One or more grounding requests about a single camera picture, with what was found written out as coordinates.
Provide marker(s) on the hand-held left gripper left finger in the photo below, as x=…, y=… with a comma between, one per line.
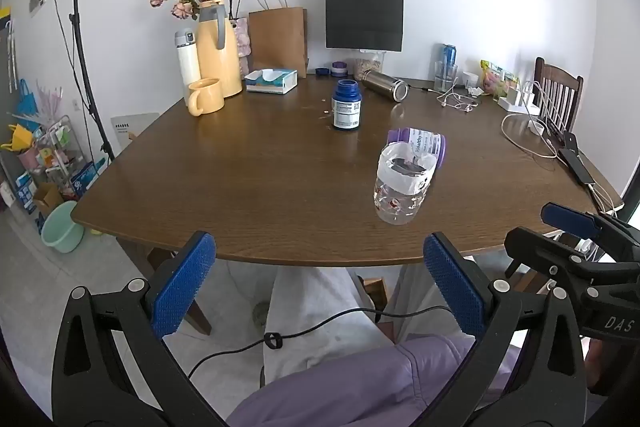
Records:
x=182, y=287

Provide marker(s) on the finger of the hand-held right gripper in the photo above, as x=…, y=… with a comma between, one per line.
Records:
x=537, y=249
x=570, y=219

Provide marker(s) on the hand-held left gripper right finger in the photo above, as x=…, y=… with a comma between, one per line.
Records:
x=452, y=287

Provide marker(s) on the clear plastic cup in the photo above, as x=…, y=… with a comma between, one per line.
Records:
x=400, y=187

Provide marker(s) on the black phone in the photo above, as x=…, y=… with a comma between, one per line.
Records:
x=577, y=167

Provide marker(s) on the wooden chair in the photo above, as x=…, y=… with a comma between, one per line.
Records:
x=557, y=94

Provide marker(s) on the white power strip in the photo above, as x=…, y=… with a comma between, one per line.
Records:
x=515, y=104

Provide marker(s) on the green plastic basin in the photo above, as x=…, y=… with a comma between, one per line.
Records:
x=62, y=232

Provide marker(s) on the person's grey pants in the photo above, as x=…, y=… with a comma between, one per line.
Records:
x=320, y=302

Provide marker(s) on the person's purple jacket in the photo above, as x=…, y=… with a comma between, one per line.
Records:
x=350, y=382

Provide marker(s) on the purple lid supplement bottle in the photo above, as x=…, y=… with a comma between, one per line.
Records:
x=425, y=142

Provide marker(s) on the colourful snack bag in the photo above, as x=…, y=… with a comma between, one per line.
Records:
x=495, y=79

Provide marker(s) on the cardboard box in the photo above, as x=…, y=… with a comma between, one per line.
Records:
x=47, y=197

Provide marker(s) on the white earphones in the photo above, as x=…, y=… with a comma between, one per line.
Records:
x=457, y=99

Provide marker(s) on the white paper board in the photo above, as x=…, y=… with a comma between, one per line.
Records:
x=132, y=124

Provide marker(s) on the metal storage rack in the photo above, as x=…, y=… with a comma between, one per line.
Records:
x=55, y=157

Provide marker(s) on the clear drinking glass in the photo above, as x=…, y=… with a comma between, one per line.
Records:
x=445, y=79

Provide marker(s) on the yellow mug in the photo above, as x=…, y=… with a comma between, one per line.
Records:
x=210, y=97

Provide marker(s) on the blue drink can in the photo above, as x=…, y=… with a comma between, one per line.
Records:
x=449, y=53

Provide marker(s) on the blue supplement bottle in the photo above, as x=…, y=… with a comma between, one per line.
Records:
x=347, y=107

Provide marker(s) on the stainless steel thermos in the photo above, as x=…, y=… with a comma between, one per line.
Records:
x=382, y=83

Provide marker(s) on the white insulated bottle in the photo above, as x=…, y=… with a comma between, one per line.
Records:
x=187, y=67

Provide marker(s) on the blue tissue box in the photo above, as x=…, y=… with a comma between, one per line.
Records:
x=270, y=82

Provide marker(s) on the yellow thermos jug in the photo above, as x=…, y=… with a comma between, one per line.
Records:
x=217, y=62

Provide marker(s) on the clear food container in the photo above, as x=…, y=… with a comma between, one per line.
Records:
x=370, y=63

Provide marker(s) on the small purple jar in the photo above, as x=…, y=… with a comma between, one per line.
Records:
x=339, y=69

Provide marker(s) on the pink flower vase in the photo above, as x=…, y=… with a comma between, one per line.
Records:
x=242, y=44

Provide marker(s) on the blue lid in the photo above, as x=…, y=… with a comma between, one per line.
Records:
x=322, y=71

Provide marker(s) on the black light stand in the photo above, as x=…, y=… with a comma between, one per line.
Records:
x=82, y=52

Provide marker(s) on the brown paper bag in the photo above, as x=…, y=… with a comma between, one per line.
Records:
x=277, y=42

